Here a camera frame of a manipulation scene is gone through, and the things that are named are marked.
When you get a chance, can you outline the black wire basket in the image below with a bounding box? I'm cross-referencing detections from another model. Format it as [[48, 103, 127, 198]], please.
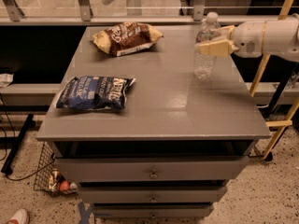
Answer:
[[34, 143, 78, 197]]

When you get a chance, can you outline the white red shoe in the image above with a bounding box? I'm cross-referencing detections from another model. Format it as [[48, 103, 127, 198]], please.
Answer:
[[6, 208, 29, 224]]

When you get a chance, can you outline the bottom grey drawer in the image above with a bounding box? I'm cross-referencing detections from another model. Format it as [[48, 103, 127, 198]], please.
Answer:
[[92, 205, 213, 218]]

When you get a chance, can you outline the black floor stand leg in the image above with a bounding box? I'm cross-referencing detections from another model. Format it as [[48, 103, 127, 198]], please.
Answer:
[[1, 114, 35, 175]]

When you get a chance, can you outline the top grey drawer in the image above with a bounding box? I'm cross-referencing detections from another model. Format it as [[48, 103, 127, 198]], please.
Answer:
[[55, 156, 249, 182]]

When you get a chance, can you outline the grey drawer cabinet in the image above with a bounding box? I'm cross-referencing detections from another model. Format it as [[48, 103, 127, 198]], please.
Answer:
[[37, 25, 269, 207]]

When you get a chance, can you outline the blue chip bag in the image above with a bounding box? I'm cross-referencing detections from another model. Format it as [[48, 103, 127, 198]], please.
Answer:
[[55, 76, 135, 111]]

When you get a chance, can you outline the clear plastic water bottle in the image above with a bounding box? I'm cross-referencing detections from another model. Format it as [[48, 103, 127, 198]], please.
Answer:
[[194, 12, 221, 81]]

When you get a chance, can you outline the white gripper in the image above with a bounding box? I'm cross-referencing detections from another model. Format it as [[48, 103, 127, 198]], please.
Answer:
[[194, 21, 265, 58]]

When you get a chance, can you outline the black cable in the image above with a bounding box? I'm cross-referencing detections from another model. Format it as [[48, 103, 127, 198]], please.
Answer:
[[0, 91, 56, 182]]

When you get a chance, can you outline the yellow wooden frame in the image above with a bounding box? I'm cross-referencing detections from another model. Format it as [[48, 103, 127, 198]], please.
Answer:
[[249, 0, 299, 161]]

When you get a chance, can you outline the orange ball in basket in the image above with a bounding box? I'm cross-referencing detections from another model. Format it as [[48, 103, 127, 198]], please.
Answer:
[[59, 180, 70, 191]]

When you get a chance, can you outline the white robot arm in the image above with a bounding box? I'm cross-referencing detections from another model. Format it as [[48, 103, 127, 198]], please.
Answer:
[[194, 14, 299, 62]]

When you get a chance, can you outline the grey drawer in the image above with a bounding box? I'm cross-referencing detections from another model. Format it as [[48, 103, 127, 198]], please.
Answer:
[[78, 186, 227, 203], [92, 205, 213, 218], [55, 156, 249, 182]]

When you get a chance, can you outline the middle grey drawer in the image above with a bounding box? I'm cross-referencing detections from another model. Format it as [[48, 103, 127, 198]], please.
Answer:
[[78, 186, 227, 203]]

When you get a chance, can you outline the brown chip bag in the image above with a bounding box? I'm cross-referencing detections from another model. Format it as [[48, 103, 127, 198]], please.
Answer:
[[93, 21, 164, 57]]

